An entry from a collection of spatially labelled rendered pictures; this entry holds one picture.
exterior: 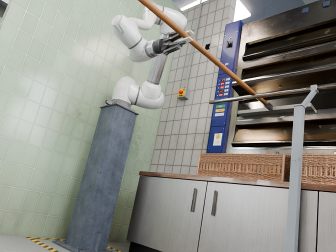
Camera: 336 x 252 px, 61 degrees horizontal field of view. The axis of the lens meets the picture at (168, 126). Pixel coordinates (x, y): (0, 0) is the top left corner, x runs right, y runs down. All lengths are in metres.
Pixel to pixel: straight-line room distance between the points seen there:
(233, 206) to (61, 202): 1.32
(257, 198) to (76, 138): 1.46
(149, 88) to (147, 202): 0.84
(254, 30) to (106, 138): 1.62
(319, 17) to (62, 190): 2.35
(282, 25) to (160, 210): 1.78
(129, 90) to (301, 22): 1.46
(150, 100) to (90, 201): 0.85
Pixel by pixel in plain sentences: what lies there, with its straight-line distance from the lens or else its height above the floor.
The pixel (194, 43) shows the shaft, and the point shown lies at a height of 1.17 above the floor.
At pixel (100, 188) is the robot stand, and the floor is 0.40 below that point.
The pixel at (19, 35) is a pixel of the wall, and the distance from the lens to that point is 2.34.
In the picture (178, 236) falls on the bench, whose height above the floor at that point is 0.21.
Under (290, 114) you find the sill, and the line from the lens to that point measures 2.25.
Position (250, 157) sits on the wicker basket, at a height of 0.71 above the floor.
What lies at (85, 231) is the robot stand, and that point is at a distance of 2.01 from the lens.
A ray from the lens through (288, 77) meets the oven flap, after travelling 2.22.
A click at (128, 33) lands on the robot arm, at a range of 1.61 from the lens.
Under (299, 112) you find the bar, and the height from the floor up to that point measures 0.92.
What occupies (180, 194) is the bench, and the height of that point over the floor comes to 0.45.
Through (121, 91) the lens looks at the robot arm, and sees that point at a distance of 2.19.
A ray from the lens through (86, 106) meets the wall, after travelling 2.46.
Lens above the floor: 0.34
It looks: 16 degrees up
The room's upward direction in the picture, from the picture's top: 11 degrees clockwise
